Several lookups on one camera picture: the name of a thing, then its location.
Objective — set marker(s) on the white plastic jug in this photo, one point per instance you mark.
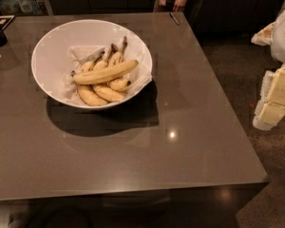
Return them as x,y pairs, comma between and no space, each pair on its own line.
9,6
25,6

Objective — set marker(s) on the person's hand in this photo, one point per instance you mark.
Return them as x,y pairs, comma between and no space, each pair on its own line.
179,5

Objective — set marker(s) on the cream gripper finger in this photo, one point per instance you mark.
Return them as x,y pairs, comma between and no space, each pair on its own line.
264,36
270,109

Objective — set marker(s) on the black pen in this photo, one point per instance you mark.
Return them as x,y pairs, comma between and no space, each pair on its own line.
174,18

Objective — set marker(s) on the white plastic jug left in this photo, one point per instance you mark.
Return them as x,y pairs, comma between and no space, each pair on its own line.
9,6

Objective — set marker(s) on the white bowl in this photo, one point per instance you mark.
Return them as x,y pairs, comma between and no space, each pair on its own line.
49,59

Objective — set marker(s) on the white paper liner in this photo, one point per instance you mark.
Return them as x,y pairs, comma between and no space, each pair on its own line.
139,77

